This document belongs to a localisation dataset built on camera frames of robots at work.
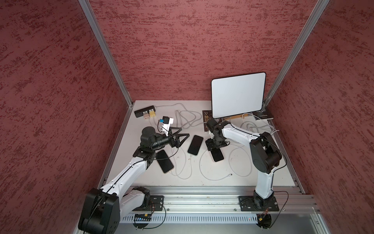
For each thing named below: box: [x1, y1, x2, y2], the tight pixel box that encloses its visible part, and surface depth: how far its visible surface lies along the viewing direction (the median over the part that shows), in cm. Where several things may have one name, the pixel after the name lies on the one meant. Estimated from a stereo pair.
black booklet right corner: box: [252, 109, 275, 120], surface depth 113 cm
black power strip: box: [133, 105, 156, 118], surface depth 112 cm
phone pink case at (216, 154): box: [209, 147, 225, 163], surface depth 90 cm
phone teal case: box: [187, 134, 204, 156], surface depth 98 cm
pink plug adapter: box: [143, 113, 150, 120], surface depth 112 cm
